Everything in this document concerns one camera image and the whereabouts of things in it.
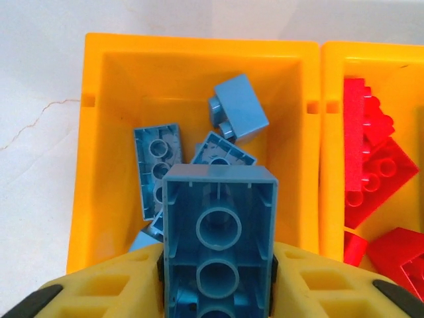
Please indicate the blue lego brick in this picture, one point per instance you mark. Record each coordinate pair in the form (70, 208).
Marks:
(242, 109)
(251, 205)
(228, 152)
(145, 159)
(142, 243)

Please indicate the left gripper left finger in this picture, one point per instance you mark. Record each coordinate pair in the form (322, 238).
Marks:
(99, 291)

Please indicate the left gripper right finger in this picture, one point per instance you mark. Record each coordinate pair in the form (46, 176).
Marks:
(331, 291)

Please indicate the yellow plastic bin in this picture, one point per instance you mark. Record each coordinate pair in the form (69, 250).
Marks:
(116, 132)
(331, 83)

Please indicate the red lego brick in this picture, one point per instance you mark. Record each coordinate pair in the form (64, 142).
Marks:
(391, 192)
(356, 246)
(379, 116)
(352, 132)
(397, 255)

